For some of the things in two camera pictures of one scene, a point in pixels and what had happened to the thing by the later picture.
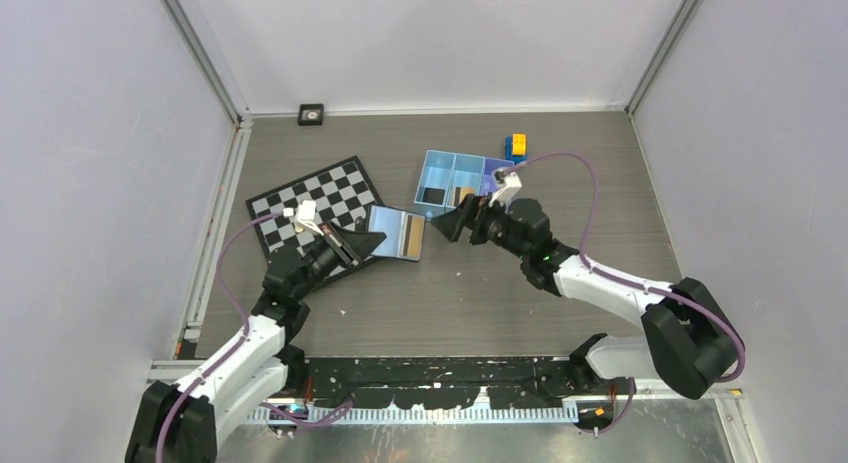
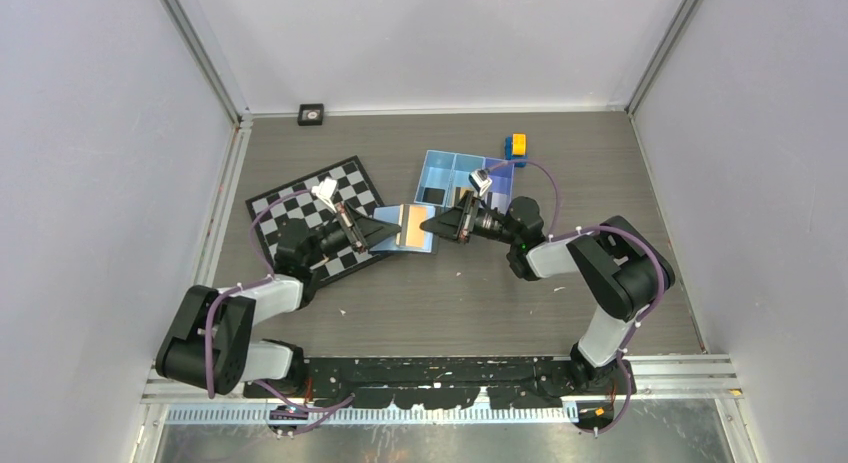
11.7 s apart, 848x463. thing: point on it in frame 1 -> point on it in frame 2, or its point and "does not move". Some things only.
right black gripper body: (492, 225) does not move
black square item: (433, 195) does not move
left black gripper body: (341, 248) -> (357, 241)
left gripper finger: (363, 244) -> (375, 231)
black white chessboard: (341, 193) does not move
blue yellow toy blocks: (516, 148) does not move
